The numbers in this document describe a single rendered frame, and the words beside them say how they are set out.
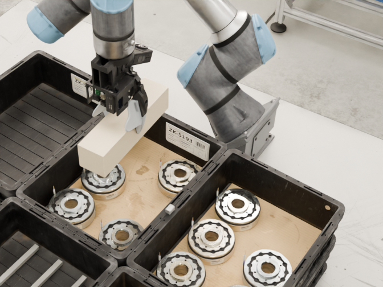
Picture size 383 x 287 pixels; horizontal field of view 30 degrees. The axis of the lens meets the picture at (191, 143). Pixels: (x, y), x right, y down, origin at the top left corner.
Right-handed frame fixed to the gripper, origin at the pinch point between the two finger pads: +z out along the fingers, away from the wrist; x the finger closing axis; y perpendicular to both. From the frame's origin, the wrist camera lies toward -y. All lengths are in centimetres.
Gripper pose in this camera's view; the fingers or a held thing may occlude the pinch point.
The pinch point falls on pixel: (125, 120)
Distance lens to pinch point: 146.9
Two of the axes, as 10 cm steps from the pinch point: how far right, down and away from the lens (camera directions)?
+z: -0.3, 7.0, 7.2
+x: 8.6, 3.8, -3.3
